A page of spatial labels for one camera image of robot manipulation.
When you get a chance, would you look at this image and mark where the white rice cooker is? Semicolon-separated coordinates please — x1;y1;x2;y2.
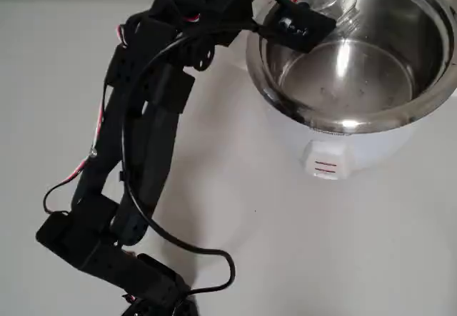
228;0;457;181

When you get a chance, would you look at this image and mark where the steel inner cooking pot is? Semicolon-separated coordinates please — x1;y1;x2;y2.
263;0;449;116

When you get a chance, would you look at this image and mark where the black gripper camera module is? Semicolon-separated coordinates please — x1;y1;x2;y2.
260;1;337;53

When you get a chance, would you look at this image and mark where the red white wire bundle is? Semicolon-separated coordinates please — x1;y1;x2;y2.
44;14;203;215

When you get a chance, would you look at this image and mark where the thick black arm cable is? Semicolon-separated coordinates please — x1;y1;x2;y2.
119;23;237;316

